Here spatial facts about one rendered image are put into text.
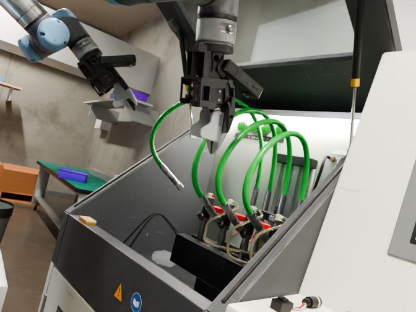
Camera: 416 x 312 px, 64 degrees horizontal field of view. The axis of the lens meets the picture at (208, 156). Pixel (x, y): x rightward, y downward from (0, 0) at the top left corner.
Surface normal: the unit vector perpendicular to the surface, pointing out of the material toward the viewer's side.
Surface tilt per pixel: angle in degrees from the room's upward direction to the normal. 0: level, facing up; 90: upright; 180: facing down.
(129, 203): 90
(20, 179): 90
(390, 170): 76
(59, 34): 90
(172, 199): 90
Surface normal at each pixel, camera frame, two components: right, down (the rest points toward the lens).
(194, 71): 0.59, 0.22
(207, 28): -0.49, 0.14
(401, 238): -0.63, -0.43
